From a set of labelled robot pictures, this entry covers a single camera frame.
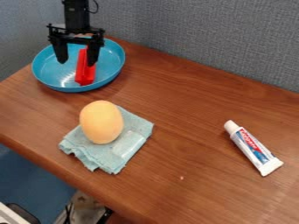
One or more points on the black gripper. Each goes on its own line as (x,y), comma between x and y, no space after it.
(77,31)

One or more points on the red plastic block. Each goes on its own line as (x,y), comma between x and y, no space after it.
(86,73)

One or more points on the orange egg-shaped object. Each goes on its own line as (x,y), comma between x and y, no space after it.
(102,122)

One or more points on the light blue cloth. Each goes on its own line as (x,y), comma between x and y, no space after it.
(110,156)

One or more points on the grey base under table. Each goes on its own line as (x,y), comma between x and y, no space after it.
(83,211)

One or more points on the black chair part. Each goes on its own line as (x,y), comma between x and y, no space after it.
(21,215)

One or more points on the white toothpaste tube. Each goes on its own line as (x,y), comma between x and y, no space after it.
(257,152)

